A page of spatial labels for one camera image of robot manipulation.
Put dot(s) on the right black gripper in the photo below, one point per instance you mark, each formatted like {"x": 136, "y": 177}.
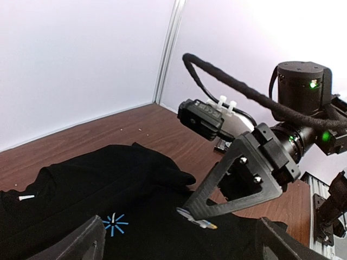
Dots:
{"x": 306, "y": 88}

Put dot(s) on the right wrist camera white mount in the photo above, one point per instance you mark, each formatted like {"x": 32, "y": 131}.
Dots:
{"x": 215, "y": 120}

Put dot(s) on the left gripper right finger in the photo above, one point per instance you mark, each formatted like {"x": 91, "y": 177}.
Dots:
{"x": 275, "y": 243}

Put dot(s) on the right aluminium corner post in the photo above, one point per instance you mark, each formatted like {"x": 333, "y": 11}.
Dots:
{"x": 168, "y": 48}

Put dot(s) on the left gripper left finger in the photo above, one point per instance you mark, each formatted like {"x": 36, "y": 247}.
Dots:
{"x": 86, "y": 242}

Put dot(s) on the black t-shirt blue logo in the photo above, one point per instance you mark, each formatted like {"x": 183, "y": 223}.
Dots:
{"x": 135, "y": 191}

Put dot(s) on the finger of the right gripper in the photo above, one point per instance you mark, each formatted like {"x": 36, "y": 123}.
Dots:
{"x": 228, "y": 185}
{"x": 240, "y": 180}

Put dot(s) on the aluminium front rail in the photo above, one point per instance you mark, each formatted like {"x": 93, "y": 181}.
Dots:
{"x": 328, "y": 215}

